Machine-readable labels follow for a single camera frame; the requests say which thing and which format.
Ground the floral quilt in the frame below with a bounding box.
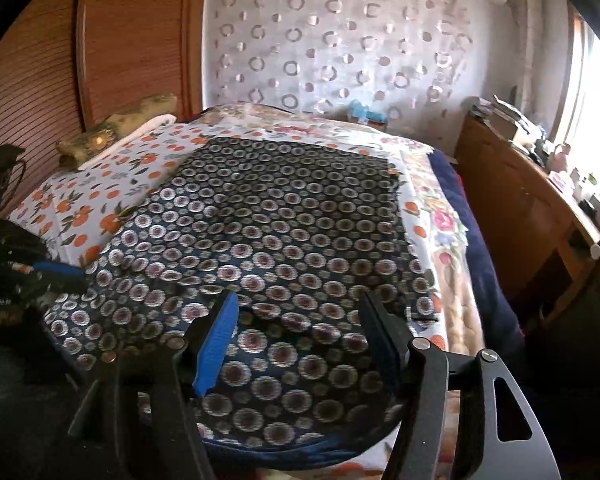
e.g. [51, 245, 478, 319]
[180, 102, 481, 356]

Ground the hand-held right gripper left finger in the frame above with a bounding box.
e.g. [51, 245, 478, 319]
[67, 290, 241, 480]

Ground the dark circle-patterned shirt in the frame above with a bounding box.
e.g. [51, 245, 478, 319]
[42, 137, 443, 461]

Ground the wooden cabinet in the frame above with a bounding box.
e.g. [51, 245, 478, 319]
[452, 110, 600, 341]

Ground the white window curtain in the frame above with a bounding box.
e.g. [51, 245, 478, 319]
[510, 0, 537, 106]

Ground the stack of books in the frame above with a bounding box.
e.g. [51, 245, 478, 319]
[472, 95, 546, 146]

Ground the navy blue blanket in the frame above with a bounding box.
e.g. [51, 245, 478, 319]
[425, 152, 527, 361]

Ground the orange fruit print bedsheet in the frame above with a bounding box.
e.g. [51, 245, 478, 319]
[7, 110, 451, 480]

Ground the sheer circle-patterned curtain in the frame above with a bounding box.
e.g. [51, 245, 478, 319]
[202, 0, 473, 136]

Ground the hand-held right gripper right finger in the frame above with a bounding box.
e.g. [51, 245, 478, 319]
[358, 290, 561, 480]

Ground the olive paisley folded cloth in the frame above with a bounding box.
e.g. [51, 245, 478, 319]
[55, 92, 178, 168]

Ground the pink figurine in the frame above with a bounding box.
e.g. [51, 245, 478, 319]
[550, 144, 574, 171]

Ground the wooden wardrobe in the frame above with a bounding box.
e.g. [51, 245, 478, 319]
[0, 0, 208, 221]

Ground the blue tissue box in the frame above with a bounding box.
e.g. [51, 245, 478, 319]
[347, 101, 388, 126]

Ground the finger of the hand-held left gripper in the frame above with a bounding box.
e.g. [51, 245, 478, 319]
[29, 259, 89, 295]

